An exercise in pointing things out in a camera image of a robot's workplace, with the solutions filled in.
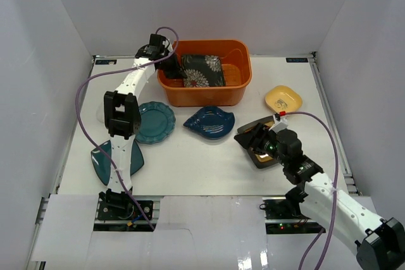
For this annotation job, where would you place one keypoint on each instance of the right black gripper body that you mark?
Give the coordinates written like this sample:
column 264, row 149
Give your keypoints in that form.
column 266, row 142

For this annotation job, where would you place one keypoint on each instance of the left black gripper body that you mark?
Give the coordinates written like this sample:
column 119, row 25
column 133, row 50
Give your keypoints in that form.
column 173, row 68

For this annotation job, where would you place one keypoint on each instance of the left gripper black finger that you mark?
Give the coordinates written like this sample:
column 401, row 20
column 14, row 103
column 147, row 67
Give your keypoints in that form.
column 167, row 67
column 174, row 69

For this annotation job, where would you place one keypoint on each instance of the black floral square plate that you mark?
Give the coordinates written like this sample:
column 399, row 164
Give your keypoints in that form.
column 202, row 71

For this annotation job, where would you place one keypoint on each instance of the black amber square plate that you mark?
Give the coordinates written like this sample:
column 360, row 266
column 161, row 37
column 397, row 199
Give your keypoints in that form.
column 261, row 161

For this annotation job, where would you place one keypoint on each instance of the blue leaf-shaped dish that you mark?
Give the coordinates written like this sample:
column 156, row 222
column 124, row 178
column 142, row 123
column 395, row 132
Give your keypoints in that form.
column 211, row 122

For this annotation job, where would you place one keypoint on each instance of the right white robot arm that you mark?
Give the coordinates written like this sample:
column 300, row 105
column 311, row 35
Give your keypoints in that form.
column 377, row 243

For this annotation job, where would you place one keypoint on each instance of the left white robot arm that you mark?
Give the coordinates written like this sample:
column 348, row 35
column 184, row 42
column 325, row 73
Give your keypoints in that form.
column 122, row 118

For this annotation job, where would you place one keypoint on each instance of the orange plastic bin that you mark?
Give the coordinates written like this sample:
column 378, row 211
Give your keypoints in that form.
column 236, row 64

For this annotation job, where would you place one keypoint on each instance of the small yellow square dish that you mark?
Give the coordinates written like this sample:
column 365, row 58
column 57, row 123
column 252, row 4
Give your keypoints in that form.
column 283, row 99

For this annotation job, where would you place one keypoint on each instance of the teal scalloped round plate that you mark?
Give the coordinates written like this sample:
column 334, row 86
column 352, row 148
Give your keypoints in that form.
column 157, row 122

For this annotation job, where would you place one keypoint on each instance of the left blue corner label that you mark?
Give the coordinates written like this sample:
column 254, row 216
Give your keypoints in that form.
column 105, row 61

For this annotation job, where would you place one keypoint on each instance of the blue corner label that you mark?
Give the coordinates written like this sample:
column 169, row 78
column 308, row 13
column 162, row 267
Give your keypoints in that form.
column 105, row 61
column 297, row 60

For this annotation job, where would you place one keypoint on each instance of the right blue corner label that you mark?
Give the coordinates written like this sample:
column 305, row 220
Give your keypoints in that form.
column 297, row 60

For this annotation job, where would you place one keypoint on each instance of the teal square plate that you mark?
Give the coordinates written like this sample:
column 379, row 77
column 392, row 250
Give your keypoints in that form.
column 101, row 164

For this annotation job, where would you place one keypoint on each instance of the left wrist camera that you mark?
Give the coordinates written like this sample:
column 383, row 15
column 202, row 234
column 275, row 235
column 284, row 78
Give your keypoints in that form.
column 164, row 45

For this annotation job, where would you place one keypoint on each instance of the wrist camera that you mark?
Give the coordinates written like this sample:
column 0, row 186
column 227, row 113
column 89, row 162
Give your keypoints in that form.
column 280, row 121
column 164, row 45

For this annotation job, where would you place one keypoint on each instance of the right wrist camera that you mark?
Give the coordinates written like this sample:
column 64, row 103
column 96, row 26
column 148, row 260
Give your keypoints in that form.
column 280, row 121

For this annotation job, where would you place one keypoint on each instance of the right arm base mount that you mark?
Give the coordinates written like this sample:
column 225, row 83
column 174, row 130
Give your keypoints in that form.
column 283, row 217

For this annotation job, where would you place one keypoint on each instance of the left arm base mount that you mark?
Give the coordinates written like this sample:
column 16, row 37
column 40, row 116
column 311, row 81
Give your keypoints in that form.
column 109, row 219

